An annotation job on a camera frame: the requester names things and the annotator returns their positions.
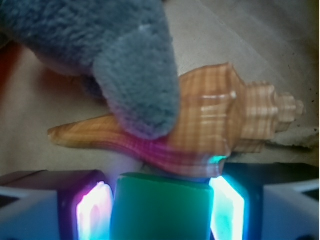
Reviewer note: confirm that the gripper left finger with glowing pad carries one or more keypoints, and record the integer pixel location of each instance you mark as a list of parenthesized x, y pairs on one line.
[(55, 205)]

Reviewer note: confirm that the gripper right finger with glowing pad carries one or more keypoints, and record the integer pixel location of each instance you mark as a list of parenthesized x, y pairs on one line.
[(275, 201)]

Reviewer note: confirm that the green rectangular block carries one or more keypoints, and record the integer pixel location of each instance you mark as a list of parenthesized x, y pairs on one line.
[(148, 207)]

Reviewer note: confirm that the brown conch shell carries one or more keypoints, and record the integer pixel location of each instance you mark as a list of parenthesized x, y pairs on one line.
[(220, 114)]

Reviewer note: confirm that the crumpled brown paper liner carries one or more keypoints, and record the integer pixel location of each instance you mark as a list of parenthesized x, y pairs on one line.
[(276, 41)]

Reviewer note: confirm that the grey plush bunny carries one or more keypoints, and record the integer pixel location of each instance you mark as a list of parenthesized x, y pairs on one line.
[(123, 48)]

